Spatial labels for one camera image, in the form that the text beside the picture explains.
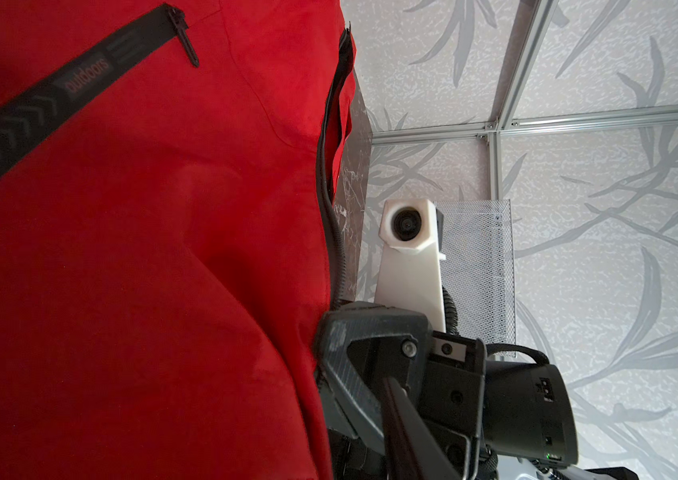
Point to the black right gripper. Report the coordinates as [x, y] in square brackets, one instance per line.
[360, 344]

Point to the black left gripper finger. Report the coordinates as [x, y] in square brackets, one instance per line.
[411, 450]

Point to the red X-Sport jacket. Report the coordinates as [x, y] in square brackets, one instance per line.
[167, 238]

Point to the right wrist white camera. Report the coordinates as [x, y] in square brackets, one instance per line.
[410, 275]

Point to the white wire mesh basket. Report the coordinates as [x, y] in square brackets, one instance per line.
[479, 271]

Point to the aluminium cage frame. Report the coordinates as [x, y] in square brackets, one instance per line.
[446, 71]

